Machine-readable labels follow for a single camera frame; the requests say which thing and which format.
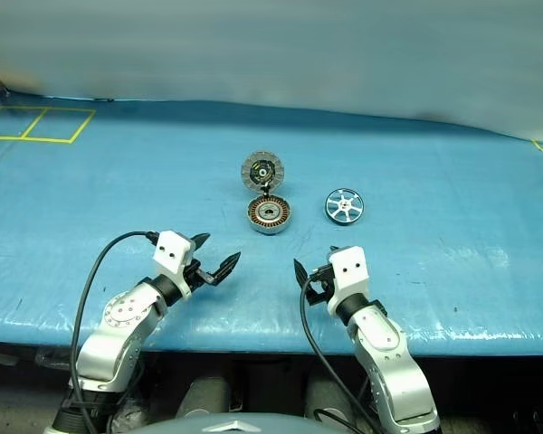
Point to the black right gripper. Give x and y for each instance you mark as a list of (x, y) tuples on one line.
[(322, 289)]

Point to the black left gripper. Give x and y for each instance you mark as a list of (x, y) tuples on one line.
[(200, 275)]

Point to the blue silver spoked motor rotor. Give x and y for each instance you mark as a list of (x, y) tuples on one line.
[(343, 206)]

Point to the silver motor stator copper windings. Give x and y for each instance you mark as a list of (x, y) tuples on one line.
[(270, 214)]

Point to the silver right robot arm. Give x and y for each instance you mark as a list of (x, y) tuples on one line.
[(384, 348)]

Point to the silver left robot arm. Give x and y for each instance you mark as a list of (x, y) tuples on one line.
[(117, 334)]

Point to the blue plastic table cover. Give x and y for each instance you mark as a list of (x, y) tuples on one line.
[(117, 190)]

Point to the dark grey rounded shape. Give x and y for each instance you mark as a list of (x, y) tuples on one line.
[(203, 398), (330, 398)]

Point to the grey robot torso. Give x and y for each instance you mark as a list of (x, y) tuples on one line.
[(235, 427)]

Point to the yellow tape double square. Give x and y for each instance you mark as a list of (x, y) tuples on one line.
[(82, 125)]

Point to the small black flat object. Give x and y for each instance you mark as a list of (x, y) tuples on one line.
[(104, 99)]

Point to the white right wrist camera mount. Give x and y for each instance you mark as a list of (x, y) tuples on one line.
[(349, 271)]

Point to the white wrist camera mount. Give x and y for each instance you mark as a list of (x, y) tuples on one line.
[(172, 248), (349, 271)]

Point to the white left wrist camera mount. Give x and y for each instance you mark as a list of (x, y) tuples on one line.
[(172, 248)]

